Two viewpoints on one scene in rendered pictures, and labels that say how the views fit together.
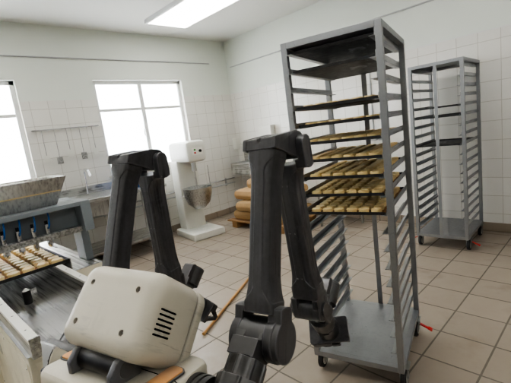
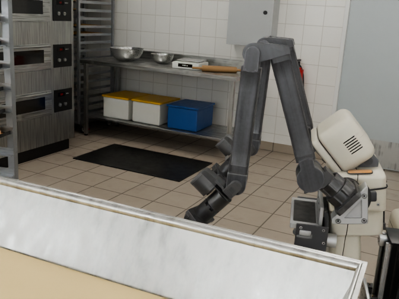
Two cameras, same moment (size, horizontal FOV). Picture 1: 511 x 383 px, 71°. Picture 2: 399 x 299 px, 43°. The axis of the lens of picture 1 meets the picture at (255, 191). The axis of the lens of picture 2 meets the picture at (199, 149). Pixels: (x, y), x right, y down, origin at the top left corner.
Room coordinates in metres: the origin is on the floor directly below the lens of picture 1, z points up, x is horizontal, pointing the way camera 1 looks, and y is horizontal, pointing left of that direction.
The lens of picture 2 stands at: (1.65, 1.59, 1.48)
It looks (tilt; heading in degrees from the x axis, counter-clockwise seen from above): 15 degrees down; 249
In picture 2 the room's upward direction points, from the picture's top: 3 degrees clockwise
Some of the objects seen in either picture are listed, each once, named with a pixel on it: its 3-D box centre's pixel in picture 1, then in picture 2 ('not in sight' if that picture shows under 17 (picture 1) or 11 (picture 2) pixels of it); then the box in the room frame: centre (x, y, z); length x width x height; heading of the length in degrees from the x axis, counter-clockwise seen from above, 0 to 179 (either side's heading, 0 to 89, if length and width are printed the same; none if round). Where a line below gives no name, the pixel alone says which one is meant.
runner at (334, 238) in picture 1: (331, 241); not in sight; (2.11, -0.42, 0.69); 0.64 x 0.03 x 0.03; 148
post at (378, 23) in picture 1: (391, 210); (11, 127); (1.63, -0.62, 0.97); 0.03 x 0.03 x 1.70; 58
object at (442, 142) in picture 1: (446, 141); not in sight; (3.66, -2.01, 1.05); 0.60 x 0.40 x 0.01; 136
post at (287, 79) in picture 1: (302, 210); not in sight; (1.87, -0.23, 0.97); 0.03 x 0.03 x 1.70; 58
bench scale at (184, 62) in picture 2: not in sight; (190, 63); (-0.21, -3.63, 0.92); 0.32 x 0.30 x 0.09; 50
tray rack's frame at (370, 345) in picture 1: (360, 204); not in sight; (2.01, -0.59, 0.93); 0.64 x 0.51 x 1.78; 148
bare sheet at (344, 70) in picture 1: (349, 69); not in sight; (2.02, -0.59, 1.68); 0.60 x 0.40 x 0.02; 148
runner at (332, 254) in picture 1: (331, 255); not in sight; (2.11, -0.42, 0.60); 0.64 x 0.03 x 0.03; 148
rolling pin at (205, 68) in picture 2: not in sight; (219, 69); (-0.41, -3.29, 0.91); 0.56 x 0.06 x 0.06; 162
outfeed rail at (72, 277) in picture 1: (40, 261); not in sight; (1.89, 1.21, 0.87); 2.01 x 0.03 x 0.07; 45
